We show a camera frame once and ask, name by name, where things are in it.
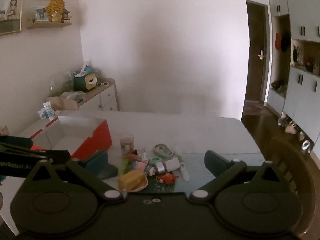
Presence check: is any white drawer cabinet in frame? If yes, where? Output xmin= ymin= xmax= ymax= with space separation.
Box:
xmin=45 ymin=78 xmax=119 ymax=112

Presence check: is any wooden chair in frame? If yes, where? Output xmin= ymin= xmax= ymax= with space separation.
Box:
xmin=265 ymin=137 xmax=318 ymax=238

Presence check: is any dark wooden door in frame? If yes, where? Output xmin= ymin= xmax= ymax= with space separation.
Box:
xmin=246 ymin=1 xmax=267 ymax=103

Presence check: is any white and blue packet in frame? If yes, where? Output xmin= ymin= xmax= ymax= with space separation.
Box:
xmin=38 ymin=101 xmax=57 ymax=121

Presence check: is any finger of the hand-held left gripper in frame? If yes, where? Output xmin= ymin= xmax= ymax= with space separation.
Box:
xmin=37 ymin=150 xmax=71 ymax=165

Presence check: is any glass jar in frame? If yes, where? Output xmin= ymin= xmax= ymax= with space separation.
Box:
xmin=119 ymin=134 xmax=135 ymax=157

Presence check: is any red toy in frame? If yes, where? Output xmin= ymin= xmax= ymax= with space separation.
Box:
xmin=156 ymin=174 xmax=178 ymax=184

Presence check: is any grey wardrobe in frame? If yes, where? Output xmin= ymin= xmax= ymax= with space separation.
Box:
xmin=266 ymin=0 xmax=320 ymax=153

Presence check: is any green plastic toy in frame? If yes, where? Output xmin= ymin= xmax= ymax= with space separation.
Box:
xmin=122 ymin=158 xmax=133 ymax=175

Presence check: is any white pen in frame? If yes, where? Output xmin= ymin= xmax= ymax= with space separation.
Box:
xmin=179 ymin=162 xmax=190 ymax=182

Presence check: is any silver tape roll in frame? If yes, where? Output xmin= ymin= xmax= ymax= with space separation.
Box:
xmin=154 ymin=161 xmax=168 ymax=174

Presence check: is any wall poster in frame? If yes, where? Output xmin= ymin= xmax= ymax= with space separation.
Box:
xmin=0 ymin=0 xmax=23 ymax=36

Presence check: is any golden ornament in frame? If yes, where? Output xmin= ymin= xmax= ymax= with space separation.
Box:
xmin=46 ymin=0 xmax=66 ymax=23

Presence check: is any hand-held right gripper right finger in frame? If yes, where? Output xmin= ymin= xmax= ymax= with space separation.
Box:
xmin=187 ymin=150 xmax=292 ymax=203

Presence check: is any blue plush toy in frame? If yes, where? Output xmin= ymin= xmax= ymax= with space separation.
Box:
xmin=74 ymin=60 xmax=94 ymax=77

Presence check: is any green oval clock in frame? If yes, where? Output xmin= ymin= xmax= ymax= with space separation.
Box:
xmin=153 ymin=144 xmax=175 ymax=158

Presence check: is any red and white box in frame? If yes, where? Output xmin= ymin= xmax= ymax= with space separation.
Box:
xmin=19 ymin=116 xmax=113 ymax=159

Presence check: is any wooden wall shelf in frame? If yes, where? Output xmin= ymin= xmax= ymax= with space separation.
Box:
xmin=27 ymin=21 xmax=73 ymax=29

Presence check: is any green tissue box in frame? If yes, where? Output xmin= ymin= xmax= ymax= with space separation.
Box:
xmin=73 ymin=72 xmax=98 ymax=92

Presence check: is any black garment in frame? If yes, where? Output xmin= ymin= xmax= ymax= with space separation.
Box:
xmin=280 ymin=31 xmax=291 ymax=53

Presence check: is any clear plastic bag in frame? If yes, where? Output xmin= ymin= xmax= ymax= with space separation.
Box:
xmin=60 ymin=91 xmax=86 ymax=101

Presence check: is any row of shoes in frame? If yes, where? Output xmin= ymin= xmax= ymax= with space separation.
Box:
xmin=277 ymin=116 xmax=313 ymax=153

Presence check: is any small photo frame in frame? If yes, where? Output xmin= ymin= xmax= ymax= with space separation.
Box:
xmin=34 ymin=6 xmax=49 ymax=22

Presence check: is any cardboard box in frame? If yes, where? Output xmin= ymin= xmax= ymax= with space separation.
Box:
xmin=46 ymin=96 xmax=81 ymax=111

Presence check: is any white tube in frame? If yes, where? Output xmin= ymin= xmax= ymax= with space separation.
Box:
xmin=165 ymin=158 xmax=181 ymax=172

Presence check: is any yellow box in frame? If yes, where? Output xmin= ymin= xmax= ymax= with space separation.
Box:
xmin=118 ymin=170 xmax=147 ymax=190

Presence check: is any pink heart dish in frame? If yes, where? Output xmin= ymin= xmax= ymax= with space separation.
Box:
xmin=127 ymin=172 xmax=149 ymax=193

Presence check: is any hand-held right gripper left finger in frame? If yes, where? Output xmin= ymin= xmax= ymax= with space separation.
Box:
xmin=25 ymin=150 xmax=125 ymax=203

